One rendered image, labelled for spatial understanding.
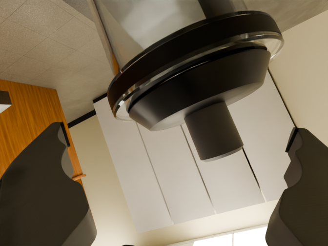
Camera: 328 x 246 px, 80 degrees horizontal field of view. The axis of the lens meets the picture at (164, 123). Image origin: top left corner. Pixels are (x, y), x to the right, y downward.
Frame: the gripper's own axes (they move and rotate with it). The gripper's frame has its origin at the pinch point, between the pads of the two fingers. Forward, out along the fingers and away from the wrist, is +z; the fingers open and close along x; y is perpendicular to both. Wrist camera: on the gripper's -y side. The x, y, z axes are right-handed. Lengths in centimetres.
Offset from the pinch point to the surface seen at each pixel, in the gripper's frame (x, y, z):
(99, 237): -122, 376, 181
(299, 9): 39, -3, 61
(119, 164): -73, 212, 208
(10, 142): -139, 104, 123
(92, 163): -143, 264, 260
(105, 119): -98, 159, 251
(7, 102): -42, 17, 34
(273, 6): 27, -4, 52
